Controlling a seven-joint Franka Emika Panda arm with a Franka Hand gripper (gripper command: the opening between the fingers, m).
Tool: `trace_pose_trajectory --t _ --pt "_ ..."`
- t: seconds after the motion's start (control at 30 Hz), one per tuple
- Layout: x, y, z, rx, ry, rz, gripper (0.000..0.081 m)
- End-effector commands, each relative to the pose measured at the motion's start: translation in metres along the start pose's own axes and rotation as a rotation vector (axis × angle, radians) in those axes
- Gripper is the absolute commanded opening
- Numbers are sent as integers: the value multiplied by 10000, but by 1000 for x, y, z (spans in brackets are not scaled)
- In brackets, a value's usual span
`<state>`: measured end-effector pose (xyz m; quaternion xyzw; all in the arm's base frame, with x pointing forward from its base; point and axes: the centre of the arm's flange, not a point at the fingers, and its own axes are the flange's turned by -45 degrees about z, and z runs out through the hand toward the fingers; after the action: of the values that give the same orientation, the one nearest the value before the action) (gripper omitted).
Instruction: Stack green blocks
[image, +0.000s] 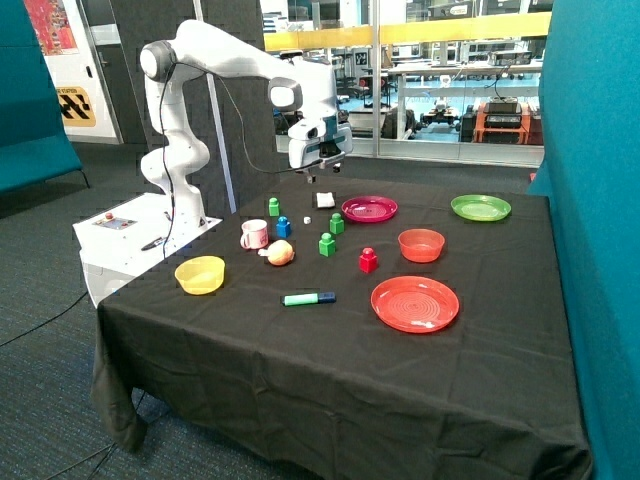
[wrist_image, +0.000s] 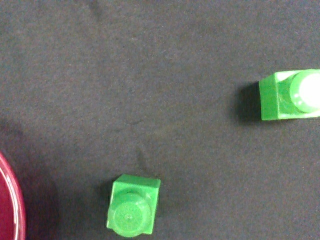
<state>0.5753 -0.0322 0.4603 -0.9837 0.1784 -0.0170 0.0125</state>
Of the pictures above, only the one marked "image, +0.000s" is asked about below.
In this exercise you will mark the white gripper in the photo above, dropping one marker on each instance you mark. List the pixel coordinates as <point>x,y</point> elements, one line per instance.
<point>318,143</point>

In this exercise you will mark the small green block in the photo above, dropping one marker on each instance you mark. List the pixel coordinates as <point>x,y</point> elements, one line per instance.
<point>274,207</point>

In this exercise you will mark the green block front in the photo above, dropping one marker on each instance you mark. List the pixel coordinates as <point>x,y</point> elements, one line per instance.
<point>327,245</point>

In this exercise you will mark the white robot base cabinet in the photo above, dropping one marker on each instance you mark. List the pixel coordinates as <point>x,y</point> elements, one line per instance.
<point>111,241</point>

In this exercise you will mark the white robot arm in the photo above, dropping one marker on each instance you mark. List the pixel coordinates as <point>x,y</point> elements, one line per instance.
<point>295,84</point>

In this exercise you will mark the green block middle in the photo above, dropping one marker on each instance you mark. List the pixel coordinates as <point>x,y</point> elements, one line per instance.
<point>336,224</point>

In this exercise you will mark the magenta plastic plate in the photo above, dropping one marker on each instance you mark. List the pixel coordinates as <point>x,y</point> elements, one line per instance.
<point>369,209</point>

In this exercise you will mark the blue block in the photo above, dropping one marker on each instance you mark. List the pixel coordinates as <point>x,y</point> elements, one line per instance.
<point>283,227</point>

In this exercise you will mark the peach toy fruit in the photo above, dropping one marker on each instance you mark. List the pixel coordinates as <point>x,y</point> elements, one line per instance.
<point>279,253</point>

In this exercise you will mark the pink mug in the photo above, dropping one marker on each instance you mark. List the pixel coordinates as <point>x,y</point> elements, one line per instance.
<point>254,234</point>

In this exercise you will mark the red block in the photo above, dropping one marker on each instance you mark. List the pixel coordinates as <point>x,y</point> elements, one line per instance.
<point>368,260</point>

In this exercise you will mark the orange plastic bowl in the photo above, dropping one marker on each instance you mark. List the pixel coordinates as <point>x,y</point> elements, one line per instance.
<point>421,245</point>

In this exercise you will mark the green highlighter marker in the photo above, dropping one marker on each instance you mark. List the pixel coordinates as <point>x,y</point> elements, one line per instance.
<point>308,299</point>

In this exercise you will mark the black tablecloth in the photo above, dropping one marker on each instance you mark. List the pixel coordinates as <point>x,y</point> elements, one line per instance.
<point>331,387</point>

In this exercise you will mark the green plastic plate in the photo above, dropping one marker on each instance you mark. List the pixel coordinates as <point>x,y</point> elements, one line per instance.
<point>480,208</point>

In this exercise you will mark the red plastic plate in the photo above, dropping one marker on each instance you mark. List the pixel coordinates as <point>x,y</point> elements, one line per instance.
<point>414,304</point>

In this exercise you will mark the yellow plastic bowl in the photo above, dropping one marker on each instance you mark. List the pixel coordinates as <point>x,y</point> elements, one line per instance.
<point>201,275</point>

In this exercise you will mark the black pen on cabinet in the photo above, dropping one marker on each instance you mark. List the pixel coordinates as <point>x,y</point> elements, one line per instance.
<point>152,244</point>

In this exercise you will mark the teal partition right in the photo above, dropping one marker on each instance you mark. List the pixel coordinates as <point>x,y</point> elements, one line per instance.
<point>589,95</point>

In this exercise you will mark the teal sofa left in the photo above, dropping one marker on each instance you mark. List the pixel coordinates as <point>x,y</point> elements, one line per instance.
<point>34,145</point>

